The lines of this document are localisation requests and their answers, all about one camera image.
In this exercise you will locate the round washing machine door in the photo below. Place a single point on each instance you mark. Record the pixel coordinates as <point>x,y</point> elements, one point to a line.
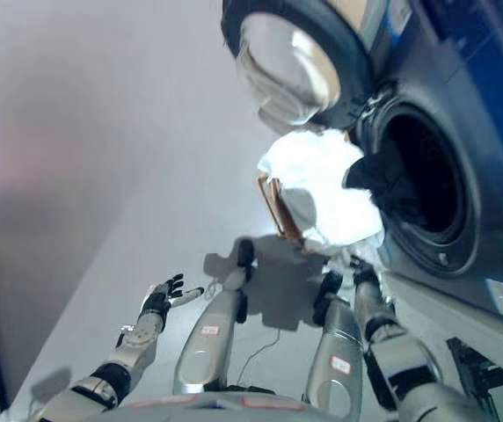
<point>291,57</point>

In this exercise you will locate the silver robot right leg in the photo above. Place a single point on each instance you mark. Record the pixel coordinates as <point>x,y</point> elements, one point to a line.
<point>335,351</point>

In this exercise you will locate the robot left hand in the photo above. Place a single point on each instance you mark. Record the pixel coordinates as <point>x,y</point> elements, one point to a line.
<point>165,296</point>

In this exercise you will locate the black garment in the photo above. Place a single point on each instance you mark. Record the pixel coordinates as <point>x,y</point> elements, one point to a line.
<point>379,180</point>

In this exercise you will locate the grey front-load washing machine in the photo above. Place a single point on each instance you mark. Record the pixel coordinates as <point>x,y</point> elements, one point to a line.
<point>467,132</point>

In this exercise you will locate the silver robot leg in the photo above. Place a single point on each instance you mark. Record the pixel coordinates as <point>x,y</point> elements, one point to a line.
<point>335,351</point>
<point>212,334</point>

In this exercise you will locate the silver robot left leg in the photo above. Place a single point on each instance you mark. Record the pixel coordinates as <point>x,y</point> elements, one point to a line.
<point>212,334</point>

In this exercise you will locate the white cloth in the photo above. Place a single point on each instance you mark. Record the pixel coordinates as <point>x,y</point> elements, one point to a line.
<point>322,176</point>

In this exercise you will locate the brown wicker laundry basket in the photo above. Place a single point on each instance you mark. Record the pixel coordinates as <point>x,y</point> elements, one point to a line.
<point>278,211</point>

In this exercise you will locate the black metal floor frame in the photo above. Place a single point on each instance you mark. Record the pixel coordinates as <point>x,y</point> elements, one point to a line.
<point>480,373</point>

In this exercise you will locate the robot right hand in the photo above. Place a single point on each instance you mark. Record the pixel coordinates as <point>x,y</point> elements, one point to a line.
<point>363,270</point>

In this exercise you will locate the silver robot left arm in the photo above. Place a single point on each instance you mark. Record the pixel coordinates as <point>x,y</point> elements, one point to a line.
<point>115,365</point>

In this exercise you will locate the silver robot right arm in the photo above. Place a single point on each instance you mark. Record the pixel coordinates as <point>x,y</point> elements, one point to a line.
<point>410,351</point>

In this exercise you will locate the grey robot torso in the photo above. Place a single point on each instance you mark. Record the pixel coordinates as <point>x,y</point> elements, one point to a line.
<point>199,409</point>

